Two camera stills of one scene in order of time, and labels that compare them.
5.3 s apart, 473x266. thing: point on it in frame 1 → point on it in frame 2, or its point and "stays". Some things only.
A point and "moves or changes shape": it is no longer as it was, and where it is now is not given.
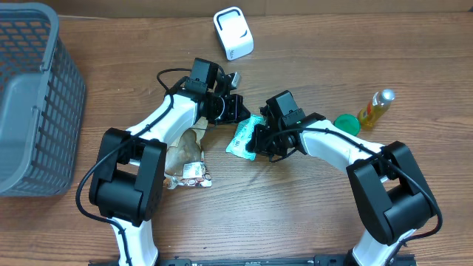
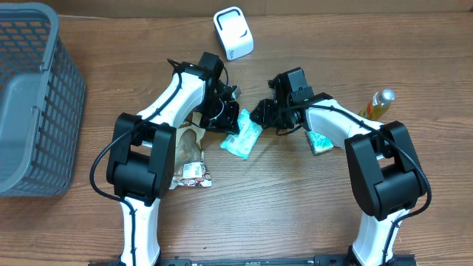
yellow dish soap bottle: x=380 y=103 stays
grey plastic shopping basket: x=42 y=101 stays
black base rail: x=335 y=259 stays
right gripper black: x=262 y=145 → x=269 y=114
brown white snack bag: x=185 y=165 stays
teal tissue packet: x=244 y=128 moves or changes shape
